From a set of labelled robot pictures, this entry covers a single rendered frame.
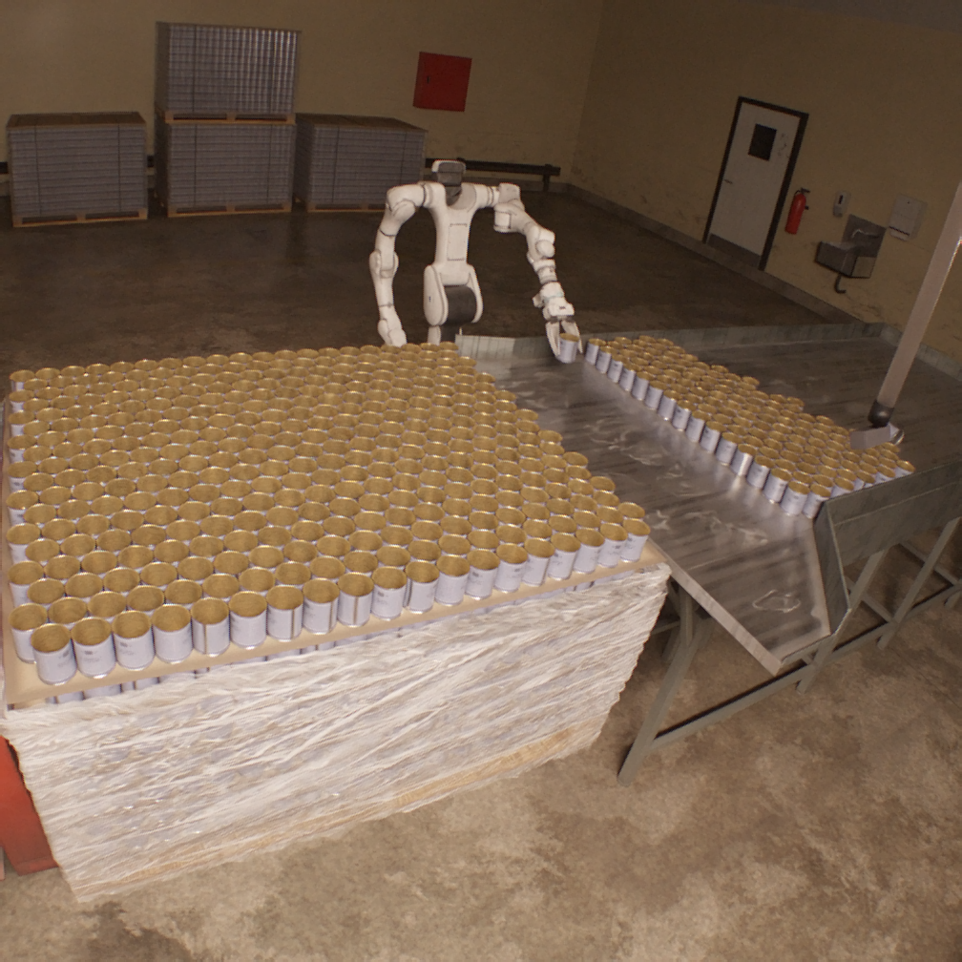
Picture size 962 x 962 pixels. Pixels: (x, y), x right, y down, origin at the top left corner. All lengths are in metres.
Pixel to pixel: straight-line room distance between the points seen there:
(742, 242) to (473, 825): 8.50
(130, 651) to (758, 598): 1.37
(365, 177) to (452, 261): 6.18
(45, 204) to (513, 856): 7.60
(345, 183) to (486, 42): 3.55
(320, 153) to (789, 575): 7.74
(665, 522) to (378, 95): 9.42
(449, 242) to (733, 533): 1.65
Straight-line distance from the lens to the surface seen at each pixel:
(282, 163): 8.89
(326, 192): 9.09
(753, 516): 2.18
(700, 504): 2.14
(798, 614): 1.88
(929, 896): 3.06
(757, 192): 9.89
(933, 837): 3.23
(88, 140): 8.44
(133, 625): 1.37
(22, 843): 2.34
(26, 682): 1.38
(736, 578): 1.90
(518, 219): 2.81
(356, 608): 1.40
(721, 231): 10.24
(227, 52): 8.56
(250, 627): 1.34
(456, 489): 1.75
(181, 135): 8.57
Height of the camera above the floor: 2.13
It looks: 32 degrees down
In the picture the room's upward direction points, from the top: 10 degrees clockwise
